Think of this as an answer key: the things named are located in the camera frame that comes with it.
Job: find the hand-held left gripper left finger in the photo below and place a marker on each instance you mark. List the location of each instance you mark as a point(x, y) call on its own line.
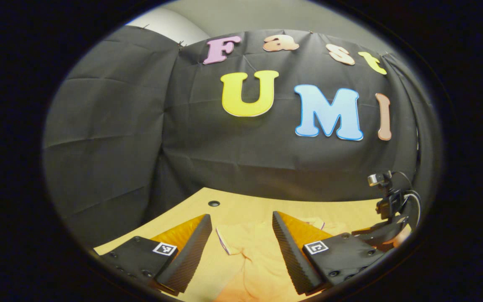
point(187, 256)

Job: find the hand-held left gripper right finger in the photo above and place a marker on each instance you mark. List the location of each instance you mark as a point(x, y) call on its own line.
point(292, 256)

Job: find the orange T-shirt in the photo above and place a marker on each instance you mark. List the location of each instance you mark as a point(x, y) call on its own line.
point(252, 260)

